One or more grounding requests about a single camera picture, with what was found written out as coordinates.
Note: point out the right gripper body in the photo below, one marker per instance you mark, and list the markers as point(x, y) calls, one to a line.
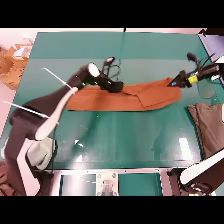
point(182, 79)

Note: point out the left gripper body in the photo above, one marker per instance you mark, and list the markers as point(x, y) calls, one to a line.
point(114, 87)

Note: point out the orange garment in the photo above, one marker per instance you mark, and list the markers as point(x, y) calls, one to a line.
point(110, 101)

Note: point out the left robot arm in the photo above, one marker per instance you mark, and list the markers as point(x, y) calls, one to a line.
point(53, 100)

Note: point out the brown garment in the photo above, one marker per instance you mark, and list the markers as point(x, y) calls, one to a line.
point(210, 128)

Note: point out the pale grey garment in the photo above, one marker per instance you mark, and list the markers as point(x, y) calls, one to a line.
point(40, 154)

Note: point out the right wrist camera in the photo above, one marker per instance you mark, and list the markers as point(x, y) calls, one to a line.
point(191, 57)

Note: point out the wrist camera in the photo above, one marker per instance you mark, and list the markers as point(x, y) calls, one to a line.
point(191, 57)
point(109, 61)

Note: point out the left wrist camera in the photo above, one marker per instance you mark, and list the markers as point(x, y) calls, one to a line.
point(109, 61)

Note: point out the silver frame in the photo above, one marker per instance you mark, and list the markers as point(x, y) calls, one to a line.
point(106, 181)

